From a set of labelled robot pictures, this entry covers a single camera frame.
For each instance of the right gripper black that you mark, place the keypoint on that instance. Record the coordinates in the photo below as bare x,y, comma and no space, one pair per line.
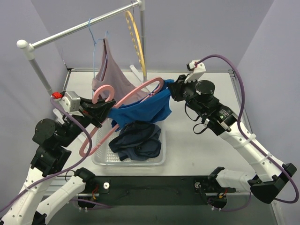
179,87

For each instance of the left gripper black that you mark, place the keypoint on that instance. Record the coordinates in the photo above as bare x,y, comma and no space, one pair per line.
88,112

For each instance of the royal blue tank top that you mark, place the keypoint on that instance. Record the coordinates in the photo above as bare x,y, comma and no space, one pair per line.
153,109

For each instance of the pink plastic hanger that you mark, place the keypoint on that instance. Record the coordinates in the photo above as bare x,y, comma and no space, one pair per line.
117,105

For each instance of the dark navy tank top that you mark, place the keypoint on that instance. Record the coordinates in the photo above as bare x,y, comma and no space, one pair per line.
137,141

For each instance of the yellow plastic hanger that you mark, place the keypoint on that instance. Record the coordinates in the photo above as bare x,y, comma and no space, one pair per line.
134,33

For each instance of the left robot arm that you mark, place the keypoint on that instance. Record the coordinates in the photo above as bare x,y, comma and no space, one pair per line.
51,156

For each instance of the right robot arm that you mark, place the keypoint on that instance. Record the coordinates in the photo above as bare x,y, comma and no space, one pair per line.
270,174

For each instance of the mauve pink tank top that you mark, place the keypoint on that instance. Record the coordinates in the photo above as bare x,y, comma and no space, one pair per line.
111,74

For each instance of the white perforated plastic basket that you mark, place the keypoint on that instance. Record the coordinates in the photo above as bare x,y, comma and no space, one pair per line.
104,155

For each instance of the white metal clothes rack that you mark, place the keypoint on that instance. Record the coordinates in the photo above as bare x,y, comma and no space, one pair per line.
66,22

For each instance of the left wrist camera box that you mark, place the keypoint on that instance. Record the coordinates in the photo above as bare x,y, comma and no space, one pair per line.
69,100

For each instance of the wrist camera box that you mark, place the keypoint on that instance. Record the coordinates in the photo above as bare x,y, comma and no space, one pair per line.
196,70
69,100

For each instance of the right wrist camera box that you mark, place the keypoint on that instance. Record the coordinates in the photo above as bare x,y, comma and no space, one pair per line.
196,70

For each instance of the light blue wire hanger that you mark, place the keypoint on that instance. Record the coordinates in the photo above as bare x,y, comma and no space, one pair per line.
95,42

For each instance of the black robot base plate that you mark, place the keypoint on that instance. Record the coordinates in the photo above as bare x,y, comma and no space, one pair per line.
152,190

